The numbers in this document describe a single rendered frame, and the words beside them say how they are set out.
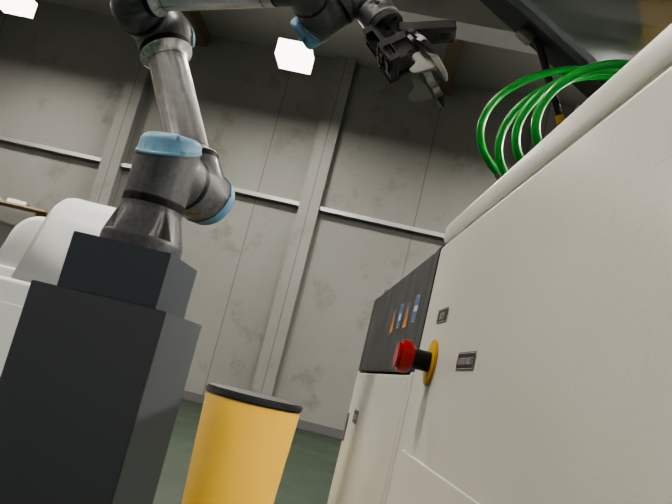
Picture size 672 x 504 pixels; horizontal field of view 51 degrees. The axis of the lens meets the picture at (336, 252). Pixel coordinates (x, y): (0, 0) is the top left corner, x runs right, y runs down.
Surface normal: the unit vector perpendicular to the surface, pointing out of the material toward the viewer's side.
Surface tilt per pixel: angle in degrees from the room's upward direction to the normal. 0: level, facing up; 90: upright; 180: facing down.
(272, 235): 90
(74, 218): 63
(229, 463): 93
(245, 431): 93
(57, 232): 71
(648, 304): 90
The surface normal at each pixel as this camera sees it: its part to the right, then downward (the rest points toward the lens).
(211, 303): -0.06, -0.19
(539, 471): -0.97, -0.25
